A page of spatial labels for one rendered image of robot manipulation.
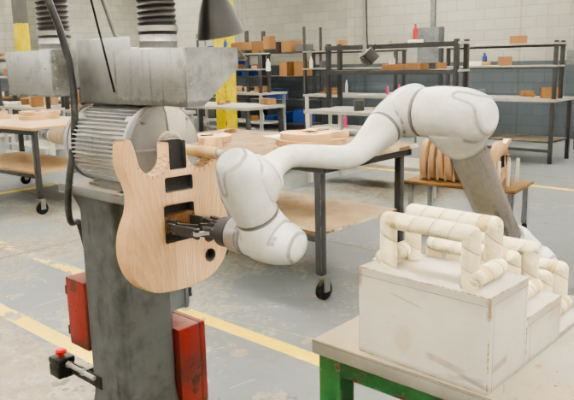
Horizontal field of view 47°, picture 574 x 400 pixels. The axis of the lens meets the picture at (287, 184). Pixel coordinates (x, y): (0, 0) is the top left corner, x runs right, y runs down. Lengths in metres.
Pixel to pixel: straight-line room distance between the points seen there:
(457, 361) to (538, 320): 0.21
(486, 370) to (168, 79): 0.99
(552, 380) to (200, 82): 1.00
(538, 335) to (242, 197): 0.64
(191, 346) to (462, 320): 1.32
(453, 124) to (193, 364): 1.24
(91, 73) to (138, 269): 0.67
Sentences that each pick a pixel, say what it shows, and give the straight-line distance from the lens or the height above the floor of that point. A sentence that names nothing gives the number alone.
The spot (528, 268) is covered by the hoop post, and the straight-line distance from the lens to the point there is 1.37.
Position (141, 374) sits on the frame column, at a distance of 2.24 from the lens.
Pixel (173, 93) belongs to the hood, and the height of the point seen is 1.42.
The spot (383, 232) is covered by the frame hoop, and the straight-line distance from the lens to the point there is 1.22.
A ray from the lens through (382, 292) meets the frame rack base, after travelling 1.25.
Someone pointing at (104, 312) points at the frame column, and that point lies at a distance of 2.20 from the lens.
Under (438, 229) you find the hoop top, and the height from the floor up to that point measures 1.20.
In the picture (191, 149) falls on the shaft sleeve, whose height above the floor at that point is 1.26.
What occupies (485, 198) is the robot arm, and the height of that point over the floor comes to 1.11.
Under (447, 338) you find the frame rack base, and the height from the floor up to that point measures 1.01.
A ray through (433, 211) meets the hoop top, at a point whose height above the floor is 1.21.
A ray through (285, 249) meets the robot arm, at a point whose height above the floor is 1.09.
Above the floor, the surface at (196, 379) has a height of 0.42.
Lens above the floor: 1.49
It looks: 11 degrees down
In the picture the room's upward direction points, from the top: 1 degrees counter-clockwise
